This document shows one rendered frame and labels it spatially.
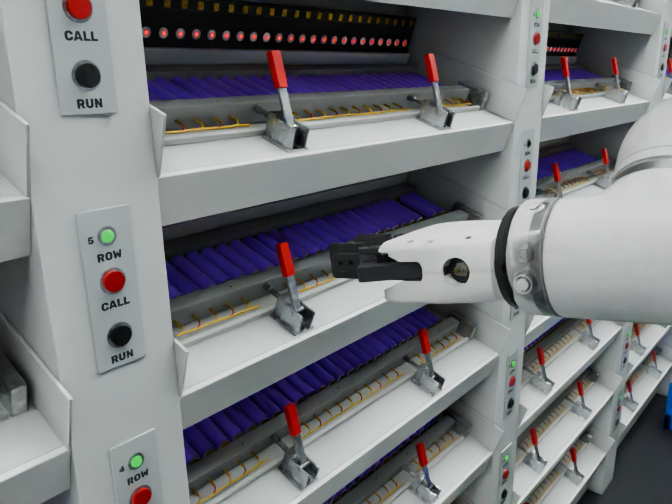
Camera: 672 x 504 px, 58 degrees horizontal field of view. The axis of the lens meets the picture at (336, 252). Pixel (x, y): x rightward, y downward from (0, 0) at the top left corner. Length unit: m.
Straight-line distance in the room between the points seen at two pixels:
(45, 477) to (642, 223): 0.44
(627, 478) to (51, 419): 1.77
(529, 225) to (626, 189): 0.06
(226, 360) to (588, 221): 0.34
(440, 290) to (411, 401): 0.45
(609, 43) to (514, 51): 0.71
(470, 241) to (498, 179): 0.54
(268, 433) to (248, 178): 0.32
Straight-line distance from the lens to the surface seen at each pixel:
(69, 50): 0.45
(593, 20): 1.25
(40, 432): 0.52
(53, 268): 0.45
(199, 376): 0.57
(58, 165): 0.45
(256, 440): 0.73
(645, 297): 0.40
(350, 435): 0.80
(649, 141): 0.45
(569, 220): 0.42
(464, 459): 1.10
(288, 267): 0.62
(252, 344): 0.61
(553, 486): 1.69
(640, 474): 2.10
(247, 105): 0.62
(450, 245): 0.44
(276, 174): 0.57
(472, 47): 0.99
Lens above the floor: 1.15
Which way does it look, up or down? 16 degrees down
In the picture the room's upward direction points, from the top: 1 degrees counter-clockwise
